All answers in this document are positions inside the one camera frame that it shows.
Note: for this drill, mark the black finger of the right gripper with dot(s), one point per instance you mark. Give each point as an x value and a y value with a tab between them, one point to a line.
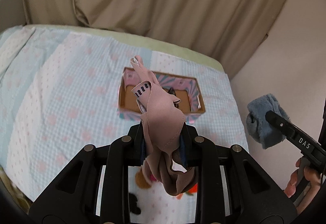
286	128

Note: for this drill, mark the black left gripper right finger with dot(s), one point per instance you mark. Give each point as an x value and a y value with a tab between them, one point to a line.
232	186

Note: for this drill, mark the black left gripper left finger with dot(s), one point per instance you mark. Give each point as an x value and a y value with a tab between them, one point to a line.
94	186

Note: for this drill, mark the blue fluffy sock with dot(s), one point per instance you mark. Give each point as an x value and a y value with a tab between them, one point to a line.
258	127

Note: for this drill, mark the black scrunchie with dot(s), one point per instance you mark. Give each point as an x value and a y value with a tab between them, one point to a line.
133	204

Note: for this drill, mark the brown plush hair clip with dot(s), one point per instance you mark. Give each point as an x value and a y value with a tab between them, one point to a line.
141	181

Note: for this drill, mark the pink fabric garment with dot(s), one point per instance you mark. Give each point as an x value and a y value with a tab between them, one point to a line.
162	125

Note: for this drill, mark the person's right hand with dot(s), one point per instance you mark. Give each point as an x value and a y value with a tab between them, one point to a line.
313	179

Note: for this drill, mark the patterned cardboard box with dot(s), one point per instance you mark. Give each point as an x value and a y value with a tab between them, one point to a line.
186	89

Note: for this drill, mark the blue checkered floral blanket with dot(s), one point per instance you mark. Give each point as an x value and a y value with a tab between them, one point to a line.
59	92

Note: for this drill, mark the green mattress sheet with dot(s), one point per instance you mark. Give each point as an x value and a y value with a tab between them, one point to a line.
145	42

